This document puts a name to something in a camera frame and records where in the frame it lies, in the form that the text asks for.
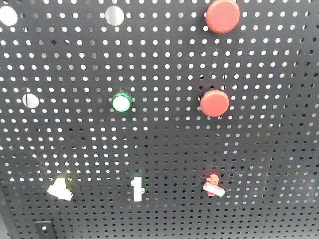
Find black perforated pegboard panel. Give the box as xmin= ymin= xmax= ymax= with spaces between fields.
xmin=0 ymin=0 xmax=319 ymax=239

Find yellow rotary switch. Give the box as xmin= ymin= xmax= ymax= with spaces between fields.
xmin=47 ymin=178 xmax=73 ymax=201

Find red mushroom button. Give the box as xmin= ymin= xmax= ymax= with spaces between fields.
xmin=206 ymin=0 xmax=240 ymax=34
xmin=200 ymin=90 xmax=230 ymax=117

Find red rotary switch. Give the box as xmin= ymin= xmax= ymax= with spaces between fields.
xmin=202 ymin=174 xmax=225 ymax=197

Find left black table clamp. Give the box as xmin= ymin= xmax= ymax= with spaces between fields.
xmin=35 ymin=221 xmax=56 ymax=239

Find green illuminated push button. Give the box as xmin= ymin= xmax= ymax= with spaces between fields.
xmin=111 ymin=91 xmax=133 ymax=113

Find lower red mushroom button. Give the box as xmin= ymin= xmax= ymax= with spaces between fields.
xmin=200 ymin=90 xmax=230 ymax=117

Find upper red mushroom button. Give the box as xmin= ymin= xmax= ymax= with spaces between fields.
xmin=206 ymin=0 xmax=240 ymax=34

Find white green rotary switch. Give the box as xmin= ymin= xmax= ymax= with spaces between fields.
xmin=131 ymin=176 xmax=145 ymax=202

